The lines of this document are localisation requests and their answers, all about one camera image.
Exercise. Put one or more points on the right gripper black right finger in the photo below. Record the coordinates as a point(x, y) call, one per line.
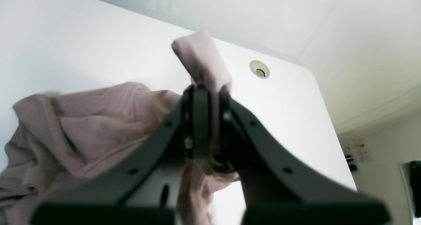
point(280, 189)

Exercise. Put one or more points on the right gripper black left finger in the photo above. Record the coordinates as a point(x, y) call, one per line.
point(143, 189)

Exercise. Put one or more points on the mauve t-shirt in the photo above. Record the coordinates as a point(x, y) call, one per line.
point(63, 141)

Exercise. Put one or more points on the left table grommet hole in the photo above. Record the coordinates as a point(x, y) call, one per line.
point(259, 69)

